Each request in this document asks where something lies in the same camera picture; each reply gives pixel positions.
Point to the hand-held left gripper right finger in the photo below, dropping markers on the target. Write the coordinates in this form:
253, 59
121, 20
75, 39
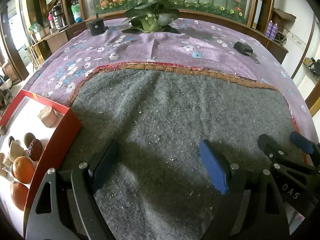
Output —
215, 171

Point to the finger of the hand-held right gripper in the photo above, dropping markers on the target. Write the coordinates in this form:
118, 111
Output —
268, 145
301, 141

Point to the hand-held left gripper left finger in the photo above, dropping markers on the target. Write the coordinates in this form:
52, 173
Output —
105, 166

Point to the red box with white inside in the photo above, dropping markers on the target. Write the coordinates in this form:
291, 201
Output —
67, 127

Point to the dark brown mooncake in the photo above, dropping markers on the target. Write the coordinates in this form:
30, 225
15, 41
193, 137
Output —
35, 150

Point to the tan round pressed block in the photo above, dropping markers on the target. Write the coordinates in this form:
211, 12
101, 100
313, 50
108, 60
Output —
47, 117

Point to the orange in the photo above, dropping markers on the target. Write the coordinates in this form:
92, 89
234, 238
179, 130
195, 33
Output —
18, 195
23, 170

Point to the beige wedge block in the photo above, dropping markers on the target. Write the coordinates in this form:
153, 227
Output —
16, 152

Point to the small dark date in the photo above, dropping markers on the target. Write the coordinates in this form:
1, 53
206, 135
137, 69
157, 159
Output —
11, 142

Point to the beige cube block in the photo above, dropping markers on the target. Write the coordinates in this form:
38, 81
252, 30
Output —
3, 173
2, 160

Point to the grey felt blanket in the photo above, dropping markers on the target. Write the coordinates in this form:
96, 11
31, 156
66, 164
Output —
162, 120

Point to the brown round fruit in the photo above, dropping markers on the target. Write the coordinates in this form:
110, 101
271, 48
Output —
2, 130
29, 138

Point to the wooden corner shelf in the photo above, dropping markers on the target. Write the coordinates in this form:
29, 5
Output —
277, 50

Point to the small beige chunk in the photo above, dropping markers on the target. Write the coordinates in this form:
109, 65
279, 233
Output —
7, 163

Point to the purple bottle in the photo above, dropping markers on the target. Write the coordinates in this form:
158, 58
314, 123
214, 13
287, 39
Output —
275, 31
269, 30

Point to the purple floral tablecloth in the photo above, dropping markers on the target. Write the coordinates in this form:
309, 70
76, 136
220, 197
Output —
175, 47

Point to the wooden sideboard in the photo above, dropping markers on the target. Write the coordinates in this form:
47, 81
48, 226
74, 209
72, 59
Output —
57, 40

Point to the black cylinder device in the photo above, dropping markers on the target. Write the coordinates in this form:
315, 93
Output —
95, 26

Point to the green plastic bag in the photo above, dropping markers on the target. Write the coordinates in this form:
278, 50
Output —
36, 27

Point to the bok choy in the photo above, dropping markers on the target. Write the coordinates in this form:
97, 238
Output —
150, 17

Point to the pink bottle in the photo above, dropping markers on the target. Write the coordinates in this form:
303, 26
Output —
51, 20

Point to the black and silver thermos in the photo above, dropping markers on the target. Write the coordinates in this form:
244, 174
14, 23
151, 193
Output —
58, 16

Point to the green plastic bottle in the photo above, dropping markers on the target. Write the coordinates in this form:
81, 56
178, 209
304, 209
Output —
76, 11

